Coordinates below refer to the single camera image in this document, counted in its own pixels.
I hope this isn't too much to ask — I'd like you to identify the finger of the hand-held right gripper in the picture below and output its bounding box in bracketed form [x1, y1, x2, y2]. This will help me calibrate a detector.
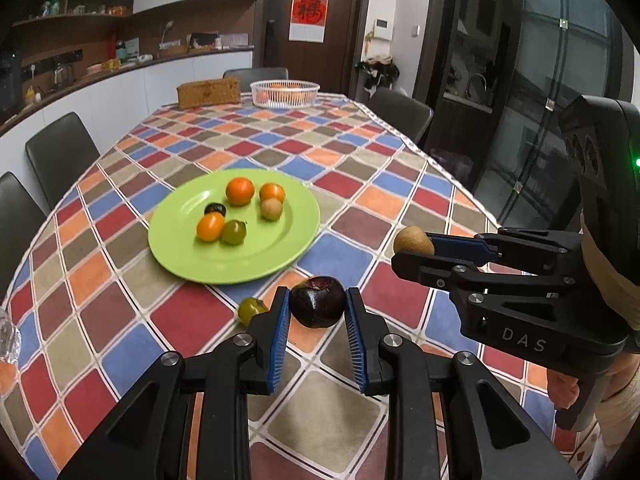
[391, 252, 598, 297]
[425, 227, 583, 275]

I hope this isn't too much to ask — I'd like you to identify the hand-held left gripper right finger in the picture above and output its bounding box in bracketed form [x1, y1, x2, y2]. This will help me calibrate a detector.
[345, 287, 581, 480]

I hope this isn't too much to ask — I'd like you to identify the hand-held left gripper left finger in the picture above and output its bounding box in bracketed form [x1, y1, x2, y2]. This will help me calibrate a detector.
[57, 287, 291, 480]

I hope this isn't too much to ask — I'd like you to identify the green tomato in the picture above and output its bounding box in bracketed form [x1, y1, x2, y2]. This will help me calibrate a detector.
[221, 220, 247, 246]
[237, 297, 266, 326]

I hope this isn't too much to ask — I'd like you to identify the brown kiwi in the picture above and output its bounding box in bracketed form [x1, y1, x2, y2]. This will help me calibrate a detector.
[393, 226, 436, 257]

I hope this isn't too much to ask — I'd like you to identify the green plate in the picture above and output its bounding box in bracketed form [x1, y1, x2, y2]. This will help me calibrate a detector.
[148, 169, 321, 286]

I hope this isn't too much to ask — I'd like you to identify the large orange tangerine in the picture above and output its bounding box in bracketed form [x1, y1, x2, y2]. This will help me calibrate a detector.
[225, 177, 256, 207]

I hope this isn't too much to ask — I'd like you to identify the person's right forearm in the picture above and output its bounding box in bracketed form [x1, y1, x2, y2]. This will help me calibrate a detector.
[597, 352, 640, 467]

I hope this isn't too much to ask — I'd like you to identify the person's right hand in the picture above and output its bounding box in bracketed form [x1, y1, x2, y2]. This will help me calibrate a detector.
[546, 367, 582, 410]

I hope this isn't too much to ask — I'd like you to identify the glass sliding door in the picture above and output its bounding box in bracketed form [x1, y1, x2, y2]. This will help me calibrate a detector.
[474, 0, 627, 233]

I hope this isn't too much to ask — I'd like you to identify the dark grey dining chair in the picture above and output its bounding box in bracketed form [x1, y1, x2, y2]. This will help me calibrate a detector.
[25, 112, 101, 211]
[0, 172, 49, 302]
[223, 67, 290, 94]
[367, 87, 434, 146]

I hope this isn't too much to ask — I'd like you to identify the metal faucet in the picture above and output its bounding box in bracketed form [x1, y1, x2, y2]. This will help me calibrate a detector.
[467, 73, 489, 102]

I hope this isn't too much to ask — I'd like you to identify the pile of bags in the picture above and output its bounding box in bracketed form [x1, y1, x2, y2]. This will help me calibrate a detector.
[355, 56, 401, 99]

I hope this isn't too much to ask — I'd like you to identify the white plastic basket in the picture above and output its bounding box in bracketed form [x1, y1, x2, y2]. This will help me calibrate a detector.
[250, 80, 321, 109]

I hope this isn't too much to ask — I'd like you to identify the dark brown door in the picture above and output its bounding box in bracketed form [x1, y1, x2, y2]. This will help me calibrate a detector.
[254, 0, 374, 97]

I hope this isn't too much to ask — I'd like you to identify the woven wicker box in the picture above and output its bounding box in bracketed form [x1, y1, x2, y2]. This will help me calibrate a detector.
[177, 77, 241, 109]

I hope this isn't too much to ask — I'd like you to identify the clear plastic water bottle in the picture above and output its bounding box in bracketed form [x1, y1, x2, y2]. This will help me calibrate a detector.
[0, 307, 22, 367]

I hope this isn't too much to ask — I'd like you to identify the red and white door poster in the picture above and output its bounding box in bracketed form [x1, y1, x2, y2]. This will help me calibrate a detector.
[289, 0, 329, 43]

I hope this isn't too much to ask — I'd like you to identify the white counter cabinet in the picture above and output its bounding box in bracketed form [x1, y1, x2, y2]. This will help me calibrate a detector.
[0, 48, 255, 171]

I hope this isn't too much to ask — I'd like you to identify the black water dispenser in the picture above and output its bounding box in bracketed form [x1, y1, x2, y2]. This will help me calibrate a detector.
[0, 49, 24, 114]

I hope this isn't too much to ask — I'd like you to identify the wooden wall shelf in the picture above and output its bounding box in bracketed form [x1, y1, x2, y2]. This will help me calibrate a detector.
[10, 9, 134, 30]

